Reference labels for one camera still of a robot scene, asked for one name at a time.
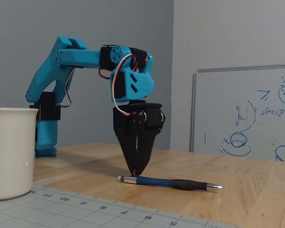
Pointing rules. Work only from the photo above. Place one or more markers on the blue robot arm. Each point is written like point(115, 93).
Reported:
point(78, 58)

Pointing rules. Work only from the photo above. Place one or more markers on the whiteboard with blue drawings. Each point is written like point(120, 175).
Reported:
point(263, 133)

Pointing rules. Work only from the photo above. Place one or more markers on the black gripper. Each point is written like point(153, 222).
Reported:
point(122, 121)

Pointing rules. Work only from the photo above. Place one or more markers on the grey cutting mat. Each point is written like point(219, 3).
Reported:
point(50, 211)

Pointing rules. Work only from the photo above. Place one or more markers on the white ceramic mug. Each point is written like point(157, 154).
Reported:
point(12, 152)

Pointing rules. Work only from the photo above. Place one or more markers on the blue mechanical pencil black grip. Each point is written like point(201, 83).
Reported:
point(187, 184)

